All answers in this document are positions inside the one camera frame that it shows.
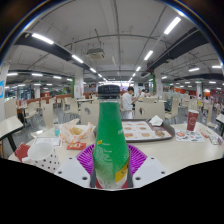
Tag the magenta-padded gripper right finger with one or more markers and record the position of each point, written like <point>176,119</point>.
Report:
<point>138,160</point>

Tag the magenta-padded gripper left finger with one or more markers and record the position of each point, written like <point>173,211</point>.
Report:
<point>83,159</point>

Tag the green drink bottle black cap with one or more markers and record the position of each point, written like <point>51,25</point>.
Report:
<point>111,143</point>

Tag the red sauce packet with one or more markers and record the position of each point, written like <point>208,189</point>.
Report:
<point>76,146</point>

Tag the dark brown food tray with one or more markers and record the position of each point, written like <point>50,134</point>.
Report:
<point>150,139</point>

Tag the crumpled food wrapper paper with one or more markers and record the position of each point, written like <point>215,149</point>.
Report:
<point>75,131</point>

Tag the printed paper tray liner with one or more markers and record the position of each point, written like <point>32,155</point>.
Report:
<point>140,130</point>

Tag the white printed paper sheet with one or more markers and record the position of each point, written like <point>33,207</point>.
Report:
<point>50,141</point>

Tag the small teal bottle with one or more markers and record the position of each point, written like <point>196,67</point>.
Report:
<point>57,131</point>

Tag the white polka-dot mug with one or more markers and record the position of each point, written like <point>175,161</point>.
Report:
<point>43,156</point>

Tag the white paper napkin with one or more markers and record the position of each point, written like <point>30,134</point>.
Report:
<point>156,120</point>

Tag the colourful printed leaflet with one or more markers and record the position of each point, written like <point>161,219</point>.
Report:
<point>190,136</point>

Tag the person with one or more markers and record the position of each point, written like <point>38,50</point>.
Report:
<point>127,101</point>

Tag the red tissue packet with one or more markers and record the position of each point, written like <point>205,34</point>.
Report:
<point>21,151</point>

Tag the red paper cup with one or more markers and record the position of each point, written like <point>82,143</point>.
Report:
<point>192,120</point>

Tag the small red packet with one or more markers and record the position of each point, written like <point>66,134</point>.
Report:
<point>204,134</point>

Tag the clear plastic bag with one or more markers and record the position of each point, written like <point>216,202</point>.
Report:
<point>215,139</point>

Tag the white side table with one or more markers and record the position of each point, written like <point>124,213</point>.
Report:
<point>220,118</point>
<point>10,125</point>

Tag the ceiling air conditioner unit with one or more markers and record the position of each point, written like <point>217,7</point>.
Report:
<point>95,54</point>

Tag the ceiling lights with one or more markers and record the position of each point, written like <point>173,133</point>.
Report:
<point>172,25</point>

